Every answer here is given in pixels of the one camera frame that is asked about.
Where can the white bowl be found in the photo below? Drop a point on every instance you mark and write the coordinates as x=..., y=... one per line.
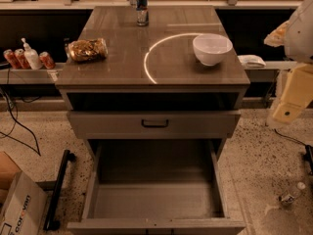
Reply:
x=211, y=49

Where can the black metal bar stand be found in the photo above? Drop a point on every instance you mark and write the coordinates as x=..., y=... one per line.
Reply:
x=50, y=222

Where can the blue silver energy drink can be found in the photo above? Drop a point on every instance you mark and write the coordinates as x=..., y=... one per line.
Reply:
x=142, y=12

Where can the grey drawer cabinet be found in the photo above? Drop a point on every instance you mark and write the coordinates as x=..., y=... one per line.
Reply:
x=152, y=68

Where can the white folded cloth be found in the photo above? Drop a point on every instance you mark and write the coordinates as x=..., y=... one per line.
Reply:
x=251, y=61

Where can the clear plastic bottle on floor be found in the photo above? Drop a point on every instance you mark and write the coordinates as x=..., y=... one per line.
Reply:
x=291, y=194

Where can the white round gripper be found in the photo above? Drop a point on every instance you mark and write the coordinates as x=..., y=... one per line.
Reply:
x=300, y=36

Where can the closed grey drawer with handle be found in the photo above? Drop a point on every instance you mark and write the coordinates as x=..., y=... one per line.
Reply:
x=156, y=125

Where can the red soda can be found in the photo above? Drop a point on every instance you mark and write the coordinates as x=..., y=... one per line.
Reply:
x=9, y=55
x=47, y=60
x=19, y=53

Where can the red soda can far left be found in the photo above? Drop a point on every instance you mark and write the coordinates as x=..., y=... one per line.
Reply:
x=9, y=55

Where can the red soda can right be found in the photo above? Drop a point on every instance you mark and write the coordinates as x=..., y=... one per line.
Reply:
x=47, y=60

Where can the open lower grey drawer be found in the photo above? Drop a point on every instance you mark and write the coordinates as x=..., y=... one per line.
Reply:
x=155, y=187

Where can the white pump bottle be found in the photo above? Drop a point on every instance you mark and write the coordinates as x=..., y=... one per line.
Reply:
x=32, y=56

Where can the cardboard box with print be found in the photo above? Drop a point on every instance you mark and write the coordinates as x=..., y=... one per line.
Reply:
x=22, y=200

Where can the orange gold can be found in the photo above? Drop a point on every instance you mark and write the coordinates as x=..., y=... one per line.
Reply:
x=88, y=50

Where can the small dark bottle behind cabinet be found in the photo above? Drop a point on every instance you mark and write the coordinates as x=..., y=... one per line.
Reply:
x=66, y=43

